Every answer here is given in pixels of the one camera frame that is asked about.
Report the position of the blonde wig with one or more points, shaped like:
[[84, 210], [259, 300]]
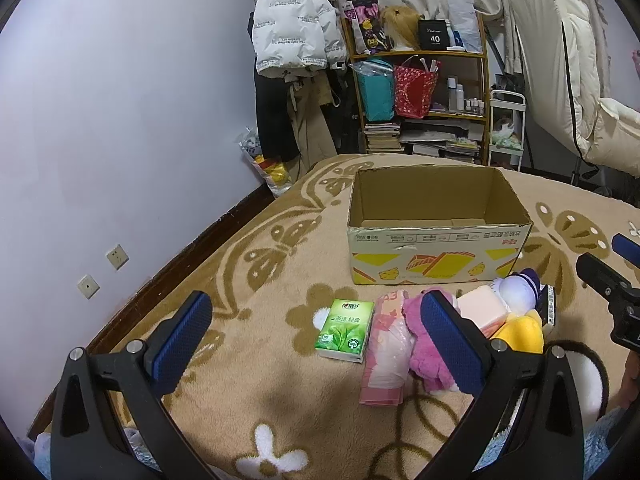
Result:
[[400, 25]]

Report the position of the stack of books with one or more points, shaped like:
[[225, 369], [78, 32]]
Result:
[[382, 137]]

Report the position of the white puffer jacket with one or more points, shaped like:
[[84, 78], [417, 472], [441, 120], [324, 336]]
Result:
[[290, 20]]

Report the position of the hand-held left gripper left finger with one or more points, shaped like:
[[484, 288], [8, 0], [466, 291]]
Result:
[[182, 347]]

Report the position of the black pink printed bag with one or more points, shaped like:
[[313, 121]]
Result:
[[365, 25]]

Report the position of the white cosmetic bottle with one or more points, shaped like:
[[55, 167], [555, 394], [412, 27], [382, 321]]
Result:
[[460, 99], [452, 95]]

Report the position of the white power wall socket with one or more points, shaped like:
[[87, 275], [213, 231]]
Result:
[[117, 256]]

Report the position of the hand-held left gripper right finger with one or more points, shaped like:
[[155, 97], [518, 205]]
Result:
[[450, 347]]

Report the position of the black hanging clothes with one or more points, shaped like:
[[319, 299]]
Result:
[[272, 115]]

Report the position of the pink plush toy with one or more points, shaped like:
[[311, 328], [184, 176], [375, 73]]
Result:
[[425, 365]]

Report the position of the printed cardboard box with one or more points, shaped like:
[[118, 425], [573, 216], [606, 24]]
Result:
[[425, 255]]

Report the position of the khaki trousers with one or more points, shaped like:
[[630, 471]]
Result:
[[312, 125]]

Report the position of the black box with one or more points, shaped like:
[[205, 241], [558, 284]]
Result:
[[433, 35]]

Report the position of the cream padded recliner chair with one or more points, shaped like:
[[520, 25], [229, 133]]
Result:
[[565, 70]]

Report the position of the pile of magazines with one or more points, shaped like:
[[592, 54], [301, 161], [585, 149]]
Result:
[[440, 140]]

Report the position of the red patterned bag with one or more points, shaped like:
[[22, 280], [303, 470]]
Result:
[[412, 92]]

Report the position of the black white striped object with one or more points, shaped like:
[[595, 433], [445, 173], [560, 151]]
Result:
[[548, 307]]

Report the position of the beige flower blanket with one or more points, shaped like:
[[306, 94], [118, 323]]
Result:
[[280, 310]]

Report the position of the green tissue pack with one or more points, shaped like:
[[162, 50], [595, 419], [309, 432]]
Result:
[[345, 330]]

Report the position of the white paper bag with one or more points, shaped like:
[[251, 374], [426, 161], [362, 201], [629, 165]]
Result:
[[462, 20]]

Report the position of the white trolley cart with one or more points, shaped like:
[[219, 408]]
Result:
[[520, 110]]

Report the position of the person's right hand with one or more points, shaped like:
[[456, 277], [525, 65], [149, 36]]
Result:
[[632, 385]]

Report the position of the wooden shelf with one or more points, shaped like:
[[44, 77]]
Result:
[[482, 85]]

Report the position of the yellow plush pouch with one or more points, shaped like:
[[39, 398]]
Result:
[[522, 335]]

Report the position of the clear plastic bag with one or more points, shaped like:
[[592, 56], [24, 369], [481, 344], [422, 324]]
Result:
[[267, 165]]

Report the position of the white brown plush toy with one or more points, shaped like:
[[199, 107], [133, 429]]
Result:
[[505, 127]]

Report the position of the row of small cosmetic bottles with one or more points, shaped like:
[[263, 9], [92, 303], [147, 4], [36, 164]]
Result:
[[475, 106]]

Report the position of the teal bag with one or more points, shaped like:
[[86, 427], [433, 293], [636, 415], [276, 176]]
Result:
[[375, 92]]

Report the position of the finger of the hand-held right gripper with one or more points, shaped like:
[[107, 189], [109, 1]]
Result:
[[600, 275], [627, 248]]

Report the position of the white round-hole wall socket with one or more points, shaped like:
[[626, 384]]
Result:
[[88, 286]]

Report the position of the purple plush doll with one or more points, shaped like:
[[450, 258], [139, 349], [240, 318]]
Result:
[[520, 290]]

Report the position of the pink plastic tissue pack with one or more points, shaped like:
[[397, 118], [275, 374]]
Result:
[[385, 360]]

